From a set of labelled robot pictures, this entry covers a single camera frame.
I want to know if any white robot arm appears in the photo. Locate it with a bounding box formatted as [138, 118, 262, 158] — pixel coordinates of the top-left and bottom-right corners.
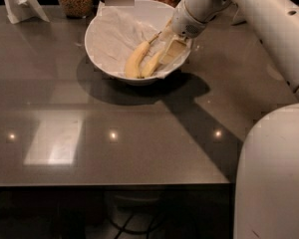
[171, 0, 299, 239]

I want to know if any left white paper stand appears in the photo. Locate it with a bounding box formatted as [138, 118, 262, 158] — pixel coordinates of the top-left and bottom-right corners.
[4, 0, 49, 24]

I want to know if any right white paper stand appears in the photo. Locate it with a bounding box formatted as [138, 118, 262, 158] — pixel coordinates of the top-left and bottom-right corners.
[231, 6, 246, 26]

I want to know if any white paper liner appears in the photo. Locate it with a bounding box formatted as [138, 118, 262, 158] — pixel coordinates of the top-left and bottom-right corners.
[91, 1, 187, 80]

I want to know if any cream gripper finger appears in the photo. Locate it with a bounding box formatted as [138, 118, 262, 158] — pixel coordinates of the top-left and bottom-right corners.
[157, 20, 175, 48]
[159, 37, 187, 65]

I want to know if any white ceramic bowl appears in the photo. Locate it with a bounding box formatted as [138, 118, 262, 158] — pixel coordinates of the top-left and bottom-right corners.
[84, 0, 194, 87]

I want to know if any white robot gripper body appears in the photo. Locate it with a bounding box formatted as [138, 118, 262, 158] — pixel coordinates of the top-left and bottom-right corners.
[171, 0, 231, 39]

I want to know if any yellow banana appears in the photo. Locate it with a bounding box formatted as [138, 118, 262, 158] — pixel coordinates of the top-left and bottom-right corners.
[125, 33, 160, 79]
[141, 50, 163, 78]

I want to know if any white paper stand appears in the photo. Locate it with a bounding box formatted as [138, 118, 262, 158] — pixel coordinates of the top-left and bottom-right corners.
[231, 6, 246, 26]
[4, 0, 49, 24]

